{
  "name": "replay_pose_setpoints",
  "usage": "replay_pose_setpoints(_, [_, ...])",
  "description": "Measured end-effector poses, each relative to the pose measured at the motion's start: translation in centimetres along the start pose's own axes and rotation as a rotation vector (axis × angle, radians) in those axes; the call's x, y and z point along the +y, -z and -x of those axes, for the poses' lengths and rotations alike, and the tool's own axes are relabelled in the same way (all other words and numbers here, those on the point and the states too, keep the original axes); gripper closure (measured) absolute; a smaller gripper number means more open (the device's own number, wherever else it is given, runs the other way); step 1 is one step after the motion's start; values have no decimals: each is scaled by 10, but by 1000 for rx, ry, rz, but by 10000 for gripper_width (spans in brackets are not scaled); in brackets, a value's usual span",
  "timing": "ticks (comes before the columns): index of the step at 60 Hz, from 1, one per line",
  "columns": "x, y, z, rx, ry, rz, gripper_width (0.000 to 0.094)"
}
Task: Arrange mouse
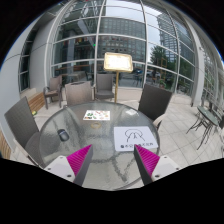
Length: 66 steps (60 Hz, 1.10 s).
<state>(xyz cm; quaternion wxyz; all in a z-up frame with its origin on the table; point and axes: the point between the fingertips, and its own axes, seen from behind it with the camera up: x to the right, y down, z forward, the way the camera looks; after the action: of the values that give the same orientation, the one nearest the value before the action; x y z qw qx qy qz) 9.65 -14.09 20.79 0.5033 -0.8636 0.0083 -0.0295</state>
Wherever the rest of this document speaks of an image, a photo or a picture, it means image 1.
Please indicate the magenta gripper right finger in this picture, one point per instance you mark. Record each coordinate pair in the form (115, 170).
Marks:
(153, 167)

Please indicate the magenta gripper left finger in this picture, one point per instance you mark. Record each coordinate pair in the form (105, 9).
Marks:
(73, 167)

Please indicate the white sheet with drawing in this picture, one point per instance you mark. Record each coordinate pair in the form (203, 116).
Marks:
(125, 138)

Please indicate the round glass table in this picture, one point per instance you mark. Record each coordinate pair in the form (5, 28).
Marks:
(109, 169)

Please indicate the colourful menu card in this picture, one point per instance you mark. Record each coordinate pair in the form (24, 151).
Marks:
(97, 115)

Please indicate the dark wicker chair right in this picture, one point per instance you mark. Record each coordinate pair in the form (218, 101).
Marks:
(154, 102)

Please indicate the grey wicker chair far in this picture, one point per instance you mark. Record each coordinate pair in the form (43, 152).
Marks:
(78, 92)

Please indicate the grey wicker chair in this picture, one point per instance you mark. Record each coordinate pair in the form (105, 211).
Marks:
(25, 130)
(78, 92)

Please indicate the wooden bench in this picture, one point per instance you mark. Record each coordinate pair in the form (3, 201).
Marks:
(36, 101)

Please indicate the grey wicker chair left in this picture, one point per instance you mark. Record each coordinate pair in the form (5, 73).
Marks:
(25, 130)

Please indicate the green bistro table right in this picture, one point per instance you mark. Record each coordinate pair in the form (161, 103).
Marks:
(209, 122)

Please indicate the grey wicker chair background left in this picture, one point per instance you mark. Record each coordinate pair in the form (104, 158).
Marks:
(54, 89)

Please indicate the grey wicker chair background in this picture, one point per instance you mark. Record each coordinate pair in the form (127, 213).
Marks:
(104, 86)
(54, 89)

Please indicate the grey wicker chair background centre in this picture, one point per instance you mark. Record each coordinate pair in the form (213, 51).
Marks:
(104, 86)

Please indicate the gold menu display stand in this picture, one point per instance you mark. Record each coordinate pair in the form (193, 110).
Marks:
(117, 63)

